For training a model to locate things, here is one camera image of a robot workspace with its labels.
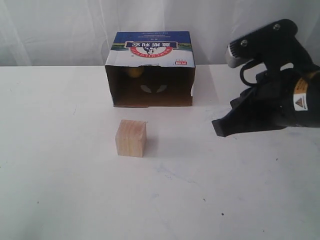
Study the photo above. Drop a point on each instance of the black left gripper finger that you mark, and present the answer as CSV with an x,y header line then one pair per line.
x,y
253,98

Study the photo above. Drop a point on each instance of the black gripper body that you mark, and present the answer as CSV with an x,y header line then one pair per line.
x,y
272,57

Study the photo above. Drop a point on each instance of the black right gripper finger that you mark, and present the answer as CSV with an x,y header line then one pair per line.
x,y
253,118

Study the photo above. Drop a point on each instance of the yellow tennis ball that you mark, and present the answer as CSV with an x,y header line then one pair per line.
x,y
134,72

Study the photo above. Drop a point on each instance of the blue white cardboard box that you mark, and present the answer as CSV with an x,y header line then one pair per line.
x,y
169,69

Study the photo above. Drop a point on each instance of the light wooden cube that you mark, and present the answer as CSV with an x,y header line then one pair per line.
x,y
131,137

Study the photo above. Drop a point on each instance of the white curtain backdrop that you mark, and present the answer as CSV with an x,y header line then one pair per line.
x,y
81,32

